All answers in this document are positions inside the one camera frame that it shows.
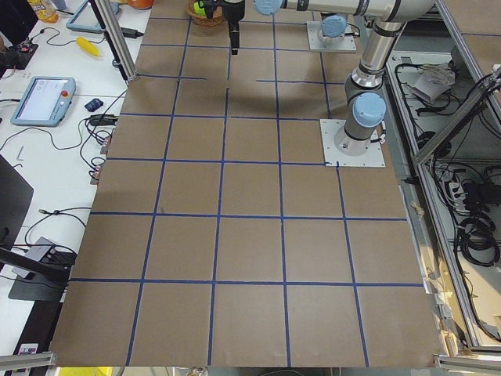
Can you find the green apple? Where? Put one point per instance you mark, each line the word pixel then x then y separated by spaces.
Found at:
pixel 198 8

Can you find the orange round object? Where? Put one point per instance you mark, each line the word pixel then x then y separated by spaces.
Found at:
pixel 141 4

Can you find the blue teach pendant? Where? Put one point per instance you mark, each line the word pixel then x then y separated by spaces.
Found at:
pixel 45 102
pixel 84 20

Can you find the yellow toy corn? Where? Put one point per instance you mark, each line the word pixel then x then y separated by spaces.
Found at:
pixel 87 46

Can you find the dark checkered pouch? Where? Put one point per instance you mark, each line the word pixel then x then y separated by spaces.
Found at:
pixel 93 105

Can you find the grey usb hub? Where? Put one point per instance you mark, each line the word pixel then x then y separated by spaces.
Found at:
pixel 43 259

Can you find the black monitor stand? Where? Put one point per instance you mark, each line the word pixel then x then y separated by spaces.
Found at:
pixel 16 197

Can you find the aluminium frame post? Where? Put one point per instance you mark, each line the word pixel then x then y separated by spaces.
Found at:
pixel 115 39

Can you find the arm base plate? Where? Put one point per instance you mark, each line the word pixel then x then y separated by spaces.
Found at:
pixel 340 150
pixel 330 39

